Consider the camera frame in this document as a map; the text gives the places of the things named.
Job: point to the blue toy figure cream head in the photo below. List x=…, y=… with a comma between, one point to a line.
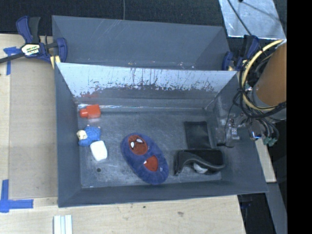
x=92, y=134

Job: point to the grey metal bin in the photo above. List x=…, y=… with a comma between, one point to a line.
x=146, y=45

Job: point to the black flat pad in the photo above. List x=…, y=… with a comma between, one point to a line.
x=197, y=135

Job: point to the blue plush slipper red patches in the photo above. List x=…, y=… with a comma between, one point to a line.
x=146, y=160

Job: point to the red plastic block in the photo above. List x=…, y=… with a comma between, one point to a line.
x=92, y=111

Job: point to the white foam block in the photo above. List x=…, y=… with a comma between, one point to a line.
x=98, y=151

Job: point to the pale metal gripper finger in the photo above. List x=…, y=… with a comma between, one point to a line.
x=229, y=139
x=225, y=123

